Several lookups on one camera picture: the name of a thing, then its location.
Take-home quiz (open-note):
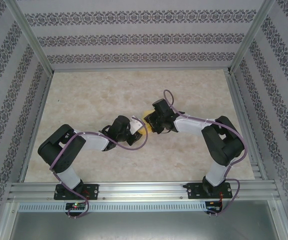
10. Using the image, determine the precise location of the grey metal sheet panel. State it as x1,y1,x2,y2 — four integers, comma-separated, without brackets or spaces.
8,211,287,240

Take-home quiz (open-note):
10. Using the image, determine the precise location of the left controller board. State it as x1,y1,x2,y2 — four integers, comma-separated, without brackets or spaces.
65,202,86,210

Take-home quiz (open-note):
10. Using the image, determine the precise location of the controller board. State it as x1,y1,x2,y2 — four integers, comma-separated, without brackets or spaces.
65,202,86,210
207,201,222,212

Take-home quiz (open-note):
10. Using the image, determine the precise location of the right controller board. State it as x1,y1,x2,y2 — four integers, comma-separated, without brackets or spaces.
207,201,222,212

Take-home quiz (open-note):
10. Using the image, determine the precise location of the aluminium mounting rail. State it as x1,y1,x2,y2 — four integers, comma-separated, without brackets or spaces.
7,180,281,202

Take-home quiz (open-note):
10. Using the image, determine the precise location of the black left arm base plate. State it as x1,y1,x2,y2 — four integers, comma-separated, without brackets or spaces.
54,183,100,201

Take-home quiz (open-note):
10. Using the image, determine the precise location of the slotted grey cable duct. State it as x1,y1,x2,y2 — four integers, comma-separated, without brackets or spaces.
17,201,209,212

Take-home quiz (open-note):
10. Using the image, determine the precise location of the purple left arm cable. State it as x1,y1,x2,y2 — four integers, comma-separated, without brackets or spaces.
49,117,150,221

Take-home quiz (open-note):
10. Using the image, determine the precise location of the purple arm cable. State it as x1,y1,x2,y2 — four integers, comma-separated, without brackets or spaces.
163,89,248,218
49,117,150,221

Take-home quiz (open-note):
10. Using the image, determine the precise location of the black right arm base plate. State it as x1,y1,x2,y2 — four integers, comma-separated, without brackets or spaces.
187,182,233,200

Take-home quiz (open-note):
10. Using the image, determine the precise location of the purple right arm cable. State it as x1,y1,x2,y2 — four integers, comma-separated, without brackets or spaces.
163,89,248,218

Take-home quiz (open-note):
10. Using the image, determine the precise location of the aluminium side rail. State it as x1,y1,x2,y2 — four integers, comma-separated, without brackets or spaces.
224,71,269,181
18,71,54,183

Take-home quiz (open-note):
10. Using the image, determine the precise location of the aluminium frame post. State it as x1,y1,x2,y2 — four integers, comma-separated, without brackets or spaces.
7,0,54,74
227,0,276,75

